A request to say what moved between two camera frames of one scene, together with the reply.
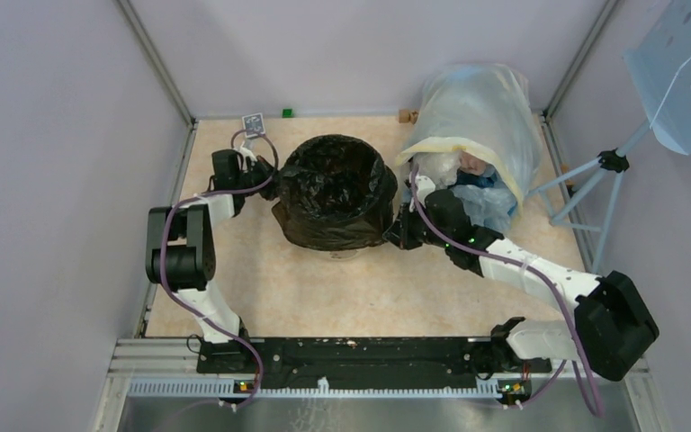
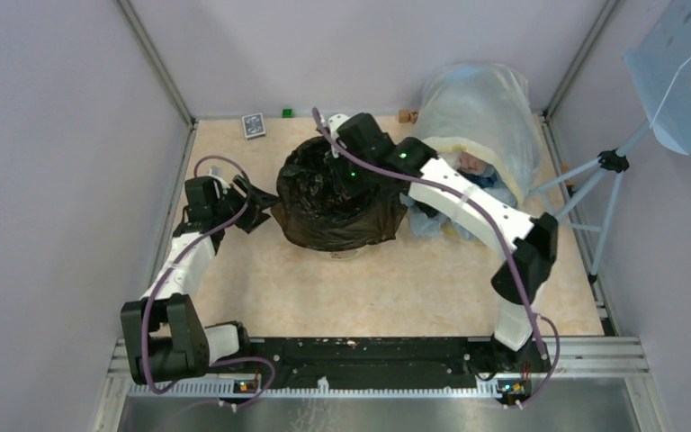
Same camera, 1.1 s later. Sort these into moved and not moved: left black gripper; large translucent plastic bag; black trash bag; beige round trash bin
Moved: left black gripper
Not moved: beige round trash bin; black trash bag; large translucent plastic bag
